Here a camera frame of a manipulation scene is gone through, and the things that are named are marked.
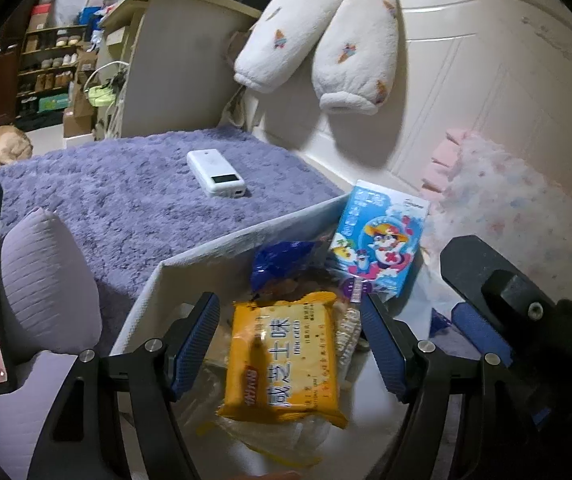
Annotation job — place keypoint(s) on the blue snack packet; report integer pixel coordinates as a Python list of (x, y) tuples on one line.
[(281, 262)]

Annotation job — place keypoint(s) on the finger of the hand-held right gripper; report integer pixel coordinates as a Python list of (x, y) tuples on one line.
[(481, 327), (471, 265)]

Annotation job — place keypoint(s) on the yellow snack packet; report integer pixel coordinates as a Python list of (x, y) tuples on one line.
[(286, 360)]

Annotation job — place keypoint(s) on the white power bank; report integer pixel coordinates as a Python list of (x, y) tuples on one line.
[(215, 172)]

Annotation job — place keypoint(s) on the wooden shoe shelf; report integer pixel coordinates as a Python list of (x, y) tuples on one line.
[(50, 70)]

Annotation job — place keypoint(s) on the canvas tote bag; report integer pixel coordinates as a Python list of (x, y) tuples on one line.
[(238, 110)]

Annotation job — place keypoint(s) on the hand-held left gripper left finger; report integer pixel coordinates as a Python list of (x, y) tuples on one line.
[(196, 340)]

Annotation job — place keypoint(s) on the white fabric storage box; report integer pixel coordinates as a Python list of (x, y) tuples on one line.
[(205, 260)]

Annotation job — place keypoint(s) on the beige bedside cabinet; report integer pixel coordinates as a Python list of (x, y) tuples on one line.
[(180, 60)]

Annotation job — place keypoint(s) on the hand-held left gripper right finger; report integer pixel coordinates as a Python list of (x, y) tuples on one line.
[(383, 345)]

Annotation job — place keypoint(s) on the purple fuzzy blanket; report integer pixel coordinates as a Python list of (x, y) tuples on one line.
[(115, 200)]

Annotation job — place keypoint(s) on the green plastic pouch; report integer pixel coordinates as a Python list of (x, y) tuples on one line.
[(100, 95)]

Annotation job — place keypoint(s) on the cardboard box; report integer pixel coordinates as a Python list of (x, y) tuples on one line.
[(81, 110)]

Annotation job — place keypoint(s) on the blue cartoon carton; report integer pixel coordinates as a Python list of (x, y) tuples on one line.
[(381, 240)]

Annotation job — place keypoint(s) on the white bed headboard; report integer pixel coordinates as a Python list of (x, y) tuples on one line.
[(491, 60)]

